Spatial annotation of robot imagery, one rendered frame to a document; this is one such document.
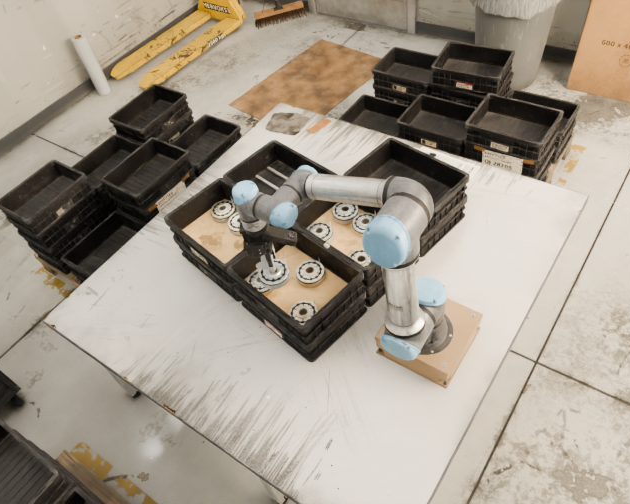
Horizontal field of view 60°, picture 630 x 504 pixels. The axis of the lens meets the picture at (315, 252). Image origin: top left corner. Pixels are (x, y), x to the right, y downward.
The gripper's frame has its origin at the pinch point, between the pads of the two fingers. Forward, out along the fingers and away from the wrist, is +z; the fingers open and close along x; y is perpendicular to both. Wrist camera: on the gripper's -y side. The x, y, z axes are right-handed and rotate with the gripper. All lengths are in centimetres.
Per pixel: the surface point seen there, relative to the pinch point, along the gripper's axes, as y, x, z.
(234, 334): 20.8, 6.5, 29.3
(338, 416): -16, 42, 29
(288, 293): -1.7, 0.3, 16.4
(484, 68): -114, -174, 50
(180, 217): 41, -39, 10
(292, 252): -3.3, -18.7, 16.4
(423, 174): -58, -53, 17
